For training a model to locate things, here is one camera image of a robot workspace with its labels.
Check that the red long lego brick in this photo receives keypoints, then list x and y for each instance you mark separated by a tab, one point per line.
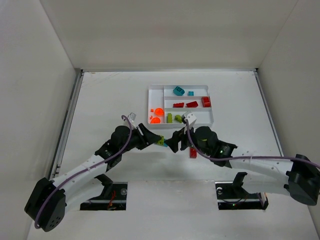
192	153

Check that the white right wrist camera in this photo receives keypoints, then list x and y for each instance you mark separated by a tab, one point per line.
189	119

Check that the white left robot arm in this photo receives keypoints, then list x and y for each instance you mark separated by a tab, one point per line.
47	203

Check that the orange curved lego piece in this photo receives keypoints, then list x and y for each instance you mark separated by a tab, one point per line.
159	111

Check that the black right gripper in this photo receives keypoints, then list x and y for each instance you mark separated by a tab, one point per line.
182	139

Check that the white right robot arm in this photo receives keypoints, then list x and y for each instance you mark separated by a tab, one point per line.
297	178

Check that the green curved lego brick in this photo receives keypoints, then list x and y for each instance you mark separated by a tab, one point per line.
178	118

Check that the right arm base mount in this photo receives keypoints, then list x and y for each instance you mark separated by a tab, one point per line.
232	196

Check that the white divided sorting tray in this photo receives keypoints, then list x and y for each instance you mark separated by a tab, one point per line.
167	103

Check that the red 2x4 lego brick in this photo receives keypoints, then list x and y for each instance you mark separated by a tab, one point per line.
178	105

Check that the red sloped lego brick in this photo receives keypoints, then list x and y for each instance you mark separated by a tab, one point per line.
193	104

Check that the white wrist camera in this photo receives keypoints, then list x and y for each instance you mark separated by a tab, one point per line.
129	121
189	119

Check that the red square lego brick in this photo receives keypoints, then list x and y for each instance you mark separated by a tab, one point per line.
206	103

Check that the colorful monster lego figure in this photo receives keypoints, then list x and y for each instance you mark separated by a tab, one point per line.
178	91

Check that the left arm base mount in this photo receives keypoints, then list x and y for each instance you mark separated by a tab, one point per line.
112	198

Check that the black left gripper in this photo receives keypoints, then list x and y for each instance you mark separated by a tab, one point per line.
142	136

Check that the green square lego plate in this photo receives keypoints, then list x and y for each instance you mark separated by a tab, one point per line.
161	142

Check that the orange dome lego piece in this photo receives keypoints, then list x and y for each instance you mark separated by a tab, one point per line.
155	120

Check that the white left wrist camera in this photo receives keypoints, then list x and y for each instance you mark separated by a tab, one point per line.
129	121

